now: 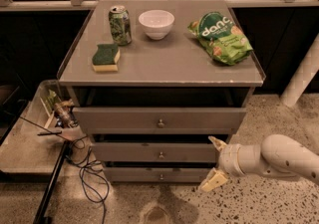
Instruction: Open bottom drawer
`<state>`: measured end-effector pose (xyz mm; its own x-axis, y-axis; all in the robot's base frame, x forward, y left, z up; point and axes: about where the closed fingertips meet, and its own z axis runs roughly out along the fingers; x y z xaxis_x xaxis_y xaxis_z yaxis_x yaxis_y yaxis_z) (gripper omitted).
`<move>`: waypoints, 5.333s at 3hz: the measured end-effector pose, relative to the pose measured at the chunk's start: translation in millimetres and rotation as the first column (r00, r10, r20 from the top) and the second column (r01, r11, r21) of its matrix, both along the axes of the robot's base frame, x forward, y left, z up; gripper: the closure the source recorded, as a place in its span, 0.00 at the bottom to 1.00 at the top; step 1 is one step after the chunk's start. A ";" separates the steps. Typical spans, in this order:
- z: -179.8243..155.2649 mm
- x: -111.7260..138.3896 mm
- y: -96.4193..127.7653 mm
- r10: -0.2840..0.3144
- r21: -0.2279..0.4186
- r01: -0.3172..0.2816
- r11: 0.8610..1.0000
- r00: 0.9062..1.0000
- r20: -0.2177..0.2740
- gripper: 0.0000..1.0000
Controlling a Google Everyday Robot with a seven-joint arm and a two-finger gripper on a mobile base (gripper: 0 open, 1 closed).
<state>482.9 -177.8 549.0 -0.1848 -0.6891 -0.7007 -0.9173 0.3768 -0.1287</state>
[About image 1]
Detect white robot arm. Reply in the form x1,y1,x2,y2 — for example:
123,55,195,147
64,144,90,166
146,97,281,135
199,134,319,192

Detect green yellow sponge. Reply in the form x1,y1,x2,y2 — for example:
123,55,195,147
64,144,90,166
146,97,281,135
92,44,121,72

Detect grey middle drawer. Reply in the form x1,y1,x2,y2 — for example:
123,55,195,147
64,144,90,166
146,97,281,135
92,142,219,162

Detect grey bottom drawer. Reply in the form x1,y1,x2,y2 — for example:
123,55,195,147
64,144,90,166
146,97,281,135
104,167,210,183

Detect white ceramic bowl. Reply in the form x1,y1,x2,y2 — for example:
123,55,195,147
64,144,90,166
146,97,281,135
139,10,174,40

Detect white diagonal post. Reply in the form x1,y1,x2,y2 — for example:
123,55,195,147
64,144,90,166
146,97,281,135
280,34,319,107

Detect grey drawer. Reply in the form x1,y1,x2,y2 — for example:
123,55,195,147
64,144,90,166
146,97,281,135
92,142,219,162
73,108,246,134
104,167,210,183

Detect clear plastic bin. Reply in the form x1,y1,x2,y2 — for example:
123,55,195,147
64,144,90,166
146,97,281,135
22,80,85,141

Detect black floor cable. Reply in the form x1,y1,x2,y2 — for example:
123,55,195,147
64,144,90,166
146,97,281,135
64,134,111,224

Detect grey top drawer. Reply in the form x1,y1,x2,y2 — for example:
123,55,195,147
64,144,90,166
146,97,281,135
73,108,246,134

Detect green soda can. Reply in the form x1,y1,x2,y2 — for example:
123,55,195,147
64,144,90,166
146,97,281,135
109,5,132,46

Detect green chip bag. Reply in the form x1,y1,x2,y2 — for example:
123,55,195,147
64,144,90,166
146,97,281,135
188,12,253,66

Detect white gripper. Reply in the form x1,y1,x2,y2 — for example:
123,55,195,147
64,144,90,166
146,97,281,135
199,135,244,192

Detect grey drawer cabinet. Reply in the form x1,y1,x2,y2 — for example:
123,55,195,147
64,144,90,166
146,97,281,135
58,0,264,171

